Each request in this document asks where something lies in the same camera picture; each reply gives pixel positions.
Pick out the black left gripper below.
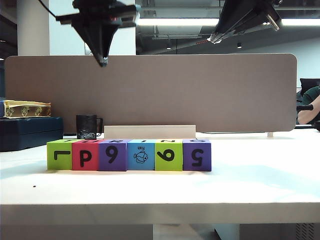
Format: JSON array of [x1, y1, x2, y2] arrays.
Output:
[[55, 0, 141, 68]]

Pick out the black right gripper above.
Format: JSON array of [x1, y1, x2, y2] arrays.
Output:
[[208, 0, 284, 44]]

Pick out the red block with P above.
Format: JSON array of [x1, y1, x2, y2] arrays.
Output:
[[71, 139, 100, 172]]

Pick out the purple block with 9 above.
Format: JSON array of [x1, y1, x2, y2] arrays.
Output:
[[97, 139, 129, 172]]

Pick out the blue block with fish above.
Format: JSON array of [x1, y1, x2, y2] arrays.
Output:
[[127, 139, 157, 172]]

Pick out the lime green block with L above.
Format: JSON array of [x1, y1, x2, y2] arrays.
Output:
[[46, 139, 74, 171]]

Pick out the purple block with 5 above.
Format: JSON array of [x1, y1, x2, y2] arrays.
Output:
[[182, 138, 213, 173]]

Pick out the lime green block with 6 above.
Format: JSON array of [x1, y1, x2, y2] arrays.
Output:
[[154, 139, 184, 172]]

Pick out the bare person forearm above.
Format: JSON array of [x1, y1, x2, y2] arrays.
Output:
[[297, 96, 320, 125]]

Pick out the ceiling light strip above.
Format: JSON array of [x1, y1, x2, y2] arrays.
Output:
[[136, 17, 320, 27]]

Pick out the brown desk divider panel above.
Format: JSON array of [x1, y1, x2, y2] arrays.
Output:
[[4, 53, 298, 134]]

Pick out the black office chair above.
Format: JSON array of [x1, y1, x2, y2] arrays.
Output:
[[299, 78, 320, 89]]

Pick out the black mug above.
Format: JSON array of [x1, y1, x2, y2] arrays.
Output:
[[75, 114, 104, 140]]

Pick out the yellow patterned box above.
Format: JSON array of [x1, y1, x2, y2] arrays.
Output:
[[3, 99, 53, 119]]

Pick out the dark blue case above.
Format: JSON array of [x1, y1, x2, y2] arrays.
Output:
[[0, 116, 64, 153]]

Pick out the white under-table column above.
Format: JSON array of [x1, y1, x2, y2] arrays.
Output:
[[152, 223, 241, 240]]

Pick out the under-table vent grille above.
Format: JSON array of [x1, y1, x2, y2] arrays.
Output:
[[294, 223, 317, 240]]

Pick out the framed wall sign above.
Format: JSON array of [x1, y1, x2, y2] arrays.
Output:
[[84, 41, 95, 57]]

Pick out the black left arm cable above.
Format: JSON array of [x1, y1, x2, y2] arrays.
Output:
[[37, 0, 58, 19]]

